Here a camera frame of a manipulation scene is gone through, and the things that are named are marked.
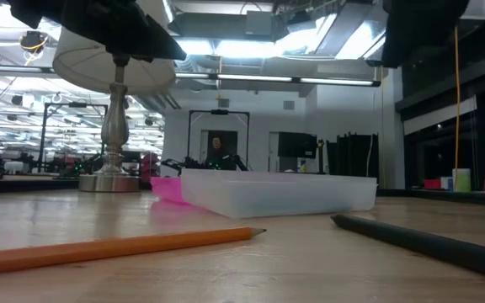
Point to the orange pencil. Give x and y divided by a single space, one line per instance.
120 246

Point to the long matte black pen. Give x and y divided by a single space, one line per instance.
436 248

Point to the black gantry with camera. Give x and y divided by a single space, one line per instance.
219 112

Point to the silver lamp with white shade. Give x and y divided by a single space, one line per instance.
114 126

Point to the magenta chair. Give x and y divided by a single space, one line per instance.
150 166

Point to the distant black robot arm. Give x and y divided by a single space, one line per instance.
183 163
239 162

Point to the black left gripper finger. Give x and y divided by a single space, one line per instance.
154 46

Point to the blue and white box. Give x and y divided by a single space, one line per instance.
446 184

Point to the clear box with pink lid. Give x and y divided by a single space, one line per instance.
276 195

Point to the person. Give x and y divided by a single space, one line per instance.
216 145

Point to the black folding panels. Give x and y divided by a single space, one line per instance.
352 160

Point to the grey ceiling duct unit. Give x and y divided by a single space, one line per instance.
259 23

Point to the long ceiling light bar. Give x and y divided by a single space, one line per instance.
335 81

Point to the black flat screen television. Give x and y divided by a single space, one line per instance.
297 145

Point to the white container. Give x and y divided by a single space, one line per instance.
14 167

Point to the green and white box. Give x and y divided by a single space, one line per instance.
465 181

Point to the thin black gantry frame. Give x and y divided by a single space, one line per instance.
44 134

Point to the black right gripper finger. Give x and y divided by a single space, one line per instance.
398 46

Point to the red box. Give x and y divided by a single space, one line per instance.
432 184

